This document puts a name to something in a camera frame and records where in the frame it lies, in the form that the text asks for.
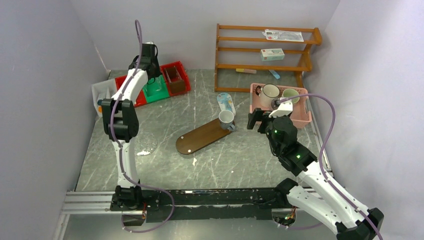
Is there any small white box on shelf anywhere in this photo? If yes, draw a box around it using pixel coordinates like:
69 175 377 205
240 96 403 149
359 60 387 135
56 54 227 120
260 48 285 62

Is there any brown wooden block holder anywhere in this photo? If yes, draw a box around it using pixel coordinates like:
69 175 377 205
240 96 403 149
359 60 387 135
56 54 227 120
164 66 186 95

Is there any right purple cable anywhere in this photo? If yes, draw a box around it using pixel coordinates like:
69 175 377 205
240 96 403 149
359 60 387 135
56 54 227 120
276 93 383 240

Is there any pink plastic basket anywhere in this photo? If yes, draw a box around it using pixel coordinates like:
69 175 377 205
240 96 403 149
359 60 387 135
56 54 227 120
249 83 312 129

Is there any white plastic bin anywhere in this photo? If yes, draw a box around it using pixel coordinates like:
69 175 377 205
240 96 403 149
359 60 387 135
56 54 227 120
91 78 117 118

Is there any grey-blue mug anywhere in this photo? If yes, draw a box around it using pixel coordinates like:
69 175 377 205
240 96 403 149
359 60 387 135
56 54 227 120
218 110 236 132

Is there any pale green mug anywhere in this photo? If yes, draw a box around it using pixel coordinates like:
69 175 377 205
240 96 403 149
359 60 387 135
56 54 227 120
282 88 300 105

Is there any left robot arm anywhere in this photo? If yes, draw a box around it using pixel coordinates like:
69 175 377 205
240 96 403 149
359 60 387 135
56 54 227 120
101 42 160 211

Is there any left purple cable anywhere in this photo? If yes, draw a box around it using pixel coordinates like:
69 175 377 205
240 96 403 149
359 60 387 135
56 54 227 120
109 19 176 234

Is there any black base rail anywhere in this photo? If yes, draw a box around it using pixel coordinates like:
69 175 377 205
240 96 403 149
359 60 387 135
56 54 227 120
109 187 293 223

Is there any oval dark wooden tray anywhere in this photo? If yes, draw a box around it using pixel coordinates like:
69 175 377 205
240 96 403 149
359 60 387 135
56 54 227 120
175 118 232 155

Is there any red bin with holder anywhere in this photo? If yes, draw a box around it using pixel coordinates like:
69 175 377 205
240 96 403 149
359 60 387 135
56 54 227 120
160 61 191 97

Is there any plastic packet on top shelf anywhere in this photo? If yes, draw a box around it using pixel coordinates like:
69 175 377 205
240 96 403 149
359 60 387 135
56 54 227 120
262 29 304 42

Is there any red bin with toothbrushes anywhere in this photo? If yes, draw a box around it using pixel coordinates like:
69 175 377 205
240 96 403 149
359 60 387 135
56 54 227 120
115 75 147 108

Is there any wooden shelf rack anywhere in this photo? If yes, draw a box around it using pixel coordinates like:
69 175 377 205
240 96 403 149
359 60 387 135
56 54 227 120
214 24 323 93

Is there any purple cable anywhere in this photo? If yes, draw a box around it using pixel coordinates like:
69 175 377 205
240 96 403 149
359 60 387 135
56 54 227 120
109 19 176 234
276 93 383 240

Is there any purple mug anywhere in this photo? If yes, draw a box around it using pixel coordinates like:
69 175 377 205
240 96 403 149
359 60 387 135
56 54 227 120
271 98 281 110

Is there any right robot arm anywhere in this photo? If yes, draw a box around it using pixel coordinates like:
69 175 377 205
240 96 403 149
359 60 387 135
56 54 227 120
247 108 384 240

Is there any white enamel mug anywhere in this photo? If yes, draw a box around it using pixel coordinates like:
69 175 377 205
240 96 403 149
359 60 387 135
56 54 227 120
255 84 281 108

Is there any yellow pink marker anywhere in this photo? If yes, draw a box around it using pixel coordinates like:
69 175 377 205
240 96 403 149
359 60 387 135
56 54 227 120
235 68 257 74

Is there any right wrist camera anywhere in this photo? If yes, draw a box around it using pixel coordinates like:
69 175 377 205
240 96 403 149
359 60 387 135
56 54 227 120
270 100 294 117

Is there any green plastic bin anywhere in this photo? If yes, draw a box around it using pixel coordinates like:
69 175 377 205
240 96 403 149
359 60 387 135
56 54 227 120
142 75 170 104

